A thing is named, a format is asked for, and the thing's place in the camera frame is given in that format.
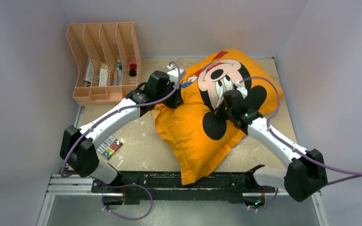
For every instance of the white paper booklet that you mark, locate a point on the white paper booklet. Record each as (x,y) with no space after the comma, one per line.
(89,72)

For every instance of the teal and orange tube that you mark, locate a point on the teal and orange tube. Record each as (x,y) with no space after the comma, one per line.
(117,77)

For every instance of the orange Mickey Mouse pillowcase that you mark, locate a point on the orange Mickey Mouse pillowcase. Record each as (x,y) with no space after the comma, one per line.
(199,139)

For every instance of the beige paper card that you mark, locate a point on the beige paper card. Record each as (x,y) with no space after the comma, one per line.
(103,73)

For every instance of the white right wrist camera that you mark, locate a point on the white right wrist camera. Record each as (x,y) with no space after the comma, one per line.
(241,88)

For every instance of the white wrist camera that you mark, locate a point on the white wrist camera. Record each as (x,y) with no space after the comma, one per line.
(241,88)
(175,74)

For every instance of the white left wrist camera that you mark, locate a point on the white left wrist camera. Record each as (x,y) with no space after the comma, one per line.
(175,74)

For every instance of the red and black bottle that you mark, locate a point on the red and black bottle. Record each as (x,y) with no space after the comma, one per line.
(132,68)

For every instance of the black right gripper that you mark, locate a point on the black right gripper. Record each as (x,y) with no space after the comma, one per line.
(220,113)

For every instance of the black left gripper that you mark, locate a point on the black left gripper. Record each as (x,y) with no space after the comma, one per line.
(178,101)

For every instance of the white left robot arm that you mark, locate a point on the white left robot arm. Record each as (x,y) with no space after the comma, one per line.
(79,145)

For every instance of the pink plastic file organizer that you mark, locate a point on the pink plastic file organizer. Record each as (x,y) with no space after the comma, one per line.
(104,43)

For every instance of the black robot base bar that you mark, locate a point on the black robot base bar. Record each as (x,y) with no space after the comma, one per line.
(232,187)

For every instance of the colourful marker pen pack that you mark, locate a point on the colourful marker pen pack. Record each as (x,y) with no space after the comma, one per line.
(108,148)

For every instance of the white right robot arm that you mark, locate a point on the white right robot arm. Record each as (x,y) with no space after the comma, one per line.
(304,173)

